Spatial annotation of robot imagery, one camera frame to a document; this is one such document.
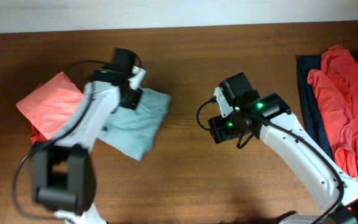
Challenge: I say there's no dark navy garment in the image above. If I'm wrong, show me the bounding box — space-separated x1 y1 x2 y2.
296 52 358 160

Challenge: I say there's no red crumpled garment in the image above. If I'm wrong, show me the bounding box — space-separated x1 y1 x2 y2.
307 45 358 178

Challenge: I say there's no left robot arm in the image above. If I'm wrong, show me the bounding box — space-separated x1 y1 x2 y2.
28 49 146 223

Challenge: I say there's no folded salmon pink shirt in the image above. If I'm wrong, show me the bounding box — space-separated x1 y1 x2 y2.
16 72 83 140

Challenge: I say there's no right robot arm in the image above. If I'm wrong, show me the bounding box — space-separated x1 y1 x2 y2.
208 73 358 223

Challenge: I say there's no light blue t-shirt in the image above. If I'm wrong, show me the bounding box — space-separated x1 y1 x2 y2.
98 88 171 161

